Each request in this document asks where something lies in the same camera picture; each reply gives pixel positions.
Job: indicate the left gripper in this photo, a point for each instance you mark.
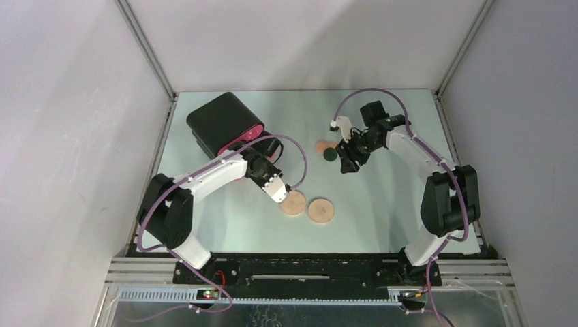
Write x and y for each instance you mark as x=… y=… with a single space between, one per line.
x=273 y=170

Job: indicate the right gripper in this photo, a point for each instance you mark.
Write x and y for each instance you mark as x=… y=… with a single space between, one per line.
x=347 y=165

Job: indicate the large beige sponge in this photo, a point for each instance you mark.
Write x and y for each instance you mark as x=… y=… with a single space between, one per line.
x=294 y=204

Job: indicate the black pink drawer organizer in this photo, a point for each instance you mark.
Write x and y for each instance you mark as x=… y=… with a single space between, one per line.
x=222 y=122

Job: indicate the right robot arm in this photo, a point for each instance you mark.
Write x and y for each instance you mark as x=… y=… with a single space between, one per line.
x=450 y=201

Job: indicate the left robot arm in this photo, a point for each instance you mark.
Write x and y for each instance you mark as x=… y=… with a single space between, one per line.
x=166 y=210

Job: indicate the dark green round sponge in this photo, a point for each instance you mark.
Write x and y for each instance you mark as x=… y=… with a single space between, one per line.
x=330 y=154

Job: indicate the beige round sponge lower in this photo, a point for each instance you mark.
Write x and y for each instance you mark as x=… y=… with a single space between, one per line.
x=321 y=211

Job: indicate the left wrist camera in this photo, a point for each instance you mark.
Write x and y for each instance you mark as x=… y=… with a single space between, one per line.
x=276 y=189

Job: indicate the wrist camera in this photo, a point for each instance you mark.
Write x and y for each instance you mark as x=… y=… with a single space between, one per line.
x=344 y=126
x=276 y=189

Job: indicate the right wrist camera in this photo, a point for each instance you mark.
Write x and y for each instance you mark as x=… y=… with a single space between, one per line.
x=344 y=126

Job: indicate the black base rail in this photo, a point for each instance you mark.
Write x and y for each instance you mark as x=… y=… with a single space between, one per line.
x=311 y=276

